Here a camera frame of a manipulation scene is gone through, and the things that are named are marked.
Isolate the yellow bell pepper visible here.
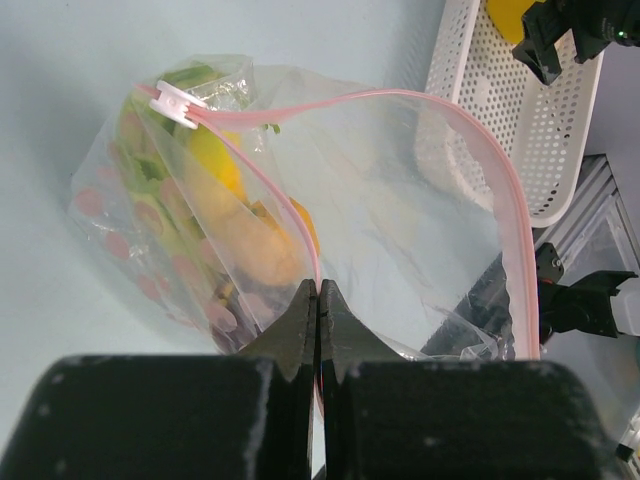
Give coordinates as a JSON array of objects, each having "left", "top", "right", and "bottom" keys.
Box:
[{"left": 486, "top": 0, "right": 545, "bottom": 45}]

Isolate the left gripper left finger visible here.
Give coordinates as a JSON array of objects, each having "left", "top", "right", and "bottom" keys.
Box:
[{"left": 1, "top": 280, "right": 317, "bottom": 479}]

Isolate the aluminium frame rail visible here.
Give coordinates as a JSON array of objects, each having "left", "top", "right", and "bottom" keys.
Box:
[{"left": 533, "top": 154, "right": 639, "bottom": 306}]

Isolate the yellow banana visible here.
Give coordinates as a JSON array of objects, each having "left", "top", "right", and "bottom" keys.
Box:
[{"left": 187, "top": 126, "right": 247, "bottom": 202}]

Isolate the white perforated plastic basket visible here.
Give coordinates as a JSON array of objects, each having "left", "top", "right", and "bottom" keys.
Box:
[{"left": 425, "top": 1, "right": 603, "bottom": 228}]

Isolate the clear zip top bag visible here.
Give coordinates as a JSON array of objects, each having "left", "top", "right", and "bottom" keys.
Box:
[{"left": 69, "top": 53, "right": 542, "bottom": 480}]

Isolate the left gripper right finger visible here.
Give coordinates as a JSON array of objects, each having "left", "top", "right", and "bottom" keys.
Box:
[{"left": 318, "top": 280, "right": 623, "bottom": 479}]

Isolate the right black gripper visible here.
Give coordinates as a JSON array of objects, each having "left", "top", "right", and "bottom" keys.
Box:
[{"left": 512, "top": 0, "right": 639, "bottom": 84}]

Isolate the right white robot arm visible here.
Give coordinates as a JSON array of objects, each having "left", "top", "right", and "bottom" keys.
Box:
[{"left": 512, "top": 0, "right": 639, "bottom": 342}]

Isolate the yellow lemon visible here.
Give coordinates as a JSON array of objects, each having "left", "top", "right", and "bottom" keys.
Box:
[{"left": 207, "top": 194, "right": 308, "bottom": 287}]

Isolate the green leek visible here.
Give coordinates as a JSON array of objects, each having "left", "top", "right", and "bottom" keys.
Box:
[{"left": 107, "top": 64, "right": 281, "bottom": 281}]

